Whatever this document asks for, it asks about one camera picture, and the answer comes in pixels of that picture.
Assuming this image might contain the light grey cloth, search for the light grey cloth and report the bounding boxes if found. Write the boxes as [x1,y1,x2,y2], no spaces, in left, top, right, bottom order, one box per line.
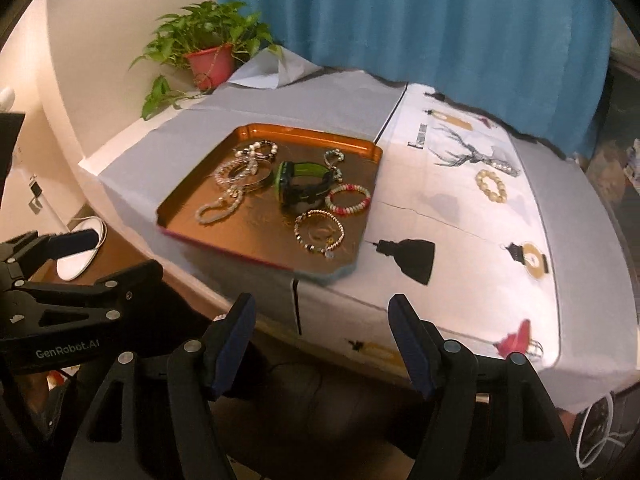
[100,50,408,281]

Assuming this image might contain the potted plant red pot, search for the potted plant red pot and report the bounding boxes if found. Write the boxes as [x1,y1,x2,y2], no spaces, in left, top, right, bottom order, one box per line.
[130,0,286,121]

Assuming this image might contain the orange metal tray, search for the orange metal tray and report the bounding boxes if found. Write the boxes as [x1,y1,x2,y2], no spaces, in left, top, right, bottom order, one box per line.
[156,123,385,286]

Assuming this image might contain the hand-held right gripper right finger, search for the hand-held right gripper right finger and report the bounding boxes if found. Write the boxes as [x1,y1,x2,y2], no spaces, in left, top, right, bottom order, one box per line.
[389,294,583,480]

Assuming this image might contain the red white bead bracelet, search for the red white bead bracelet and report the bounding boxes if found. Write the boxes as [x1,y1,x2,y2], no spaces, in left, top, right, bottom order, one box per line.
[325,183,372,217]

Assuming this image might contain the grey crystal bead bracelet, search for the grey crystal bead bracelet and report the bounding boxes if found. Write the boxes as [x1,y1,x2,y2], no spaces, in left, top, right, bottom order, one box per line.
[214,156,260,187]

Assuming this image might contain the cream large bead bracelet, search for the cream large bead bracelet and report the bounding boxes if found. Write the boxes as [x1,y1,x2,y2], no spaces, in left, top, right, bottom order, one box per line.
[475,168,509,205]

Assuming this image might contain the black green wristwatch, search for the black green wristwatch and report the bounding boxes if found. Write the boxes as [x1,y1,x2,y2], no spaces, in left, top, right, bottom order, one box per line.
[271,159,337,207]

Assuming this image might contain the printed white tablecloth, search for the printed white tablecloth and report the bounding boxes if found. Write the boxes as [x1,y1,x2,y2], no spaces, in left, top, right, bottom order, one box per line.
[292,82,561,376]

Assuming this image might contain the silver metal bangle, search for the silver metal bangle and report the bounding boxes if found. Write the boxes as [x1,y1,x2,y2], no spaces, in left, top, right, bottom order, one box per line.
[231,159,275,192]

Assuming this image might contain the gold small bead bracelet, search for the gold small bead bracelet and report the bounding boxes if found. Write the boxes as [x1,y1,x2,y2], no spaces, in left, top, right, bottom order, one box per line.
[293,208,347,259]

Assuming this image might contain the blue curtain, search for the blue curtain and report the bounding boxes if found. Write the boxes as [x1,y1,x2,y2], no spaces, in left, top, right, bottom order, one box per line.
[215,0,616,158]

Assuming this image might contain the black white bead bracelet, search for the black white bead bracelet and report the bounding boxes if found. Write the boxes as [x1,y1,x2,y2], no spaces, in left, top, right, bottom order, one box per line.
[234,140,279,162]

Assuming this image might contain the wall socket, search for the wall socket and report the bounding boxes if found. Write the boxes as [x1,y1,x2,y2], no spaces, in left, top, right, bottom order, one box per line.
[26,174,47,216]

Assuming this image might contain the white pearl bracelet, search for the white pearl bracelet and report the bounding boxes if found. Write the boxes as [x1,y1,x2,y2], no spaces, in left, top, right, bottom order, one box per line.
[486,159,522,178]

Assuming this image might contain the white round disc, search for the white round disc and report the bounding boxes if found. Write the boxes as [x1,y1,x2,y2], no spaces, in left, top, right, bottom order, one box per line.
[55,216,109,282]

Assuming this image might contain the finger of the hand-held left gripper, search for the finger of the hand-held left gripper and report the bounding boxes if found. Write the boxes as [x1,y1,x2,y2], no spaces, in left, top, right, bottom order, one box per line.
[0,229,101,292]
[0,259,164,333]

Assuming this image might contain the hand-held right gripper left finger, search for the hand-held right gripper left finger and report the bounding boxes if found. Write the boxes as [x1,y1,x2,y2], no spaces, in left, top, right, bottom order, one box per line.
[62,293,257,480]

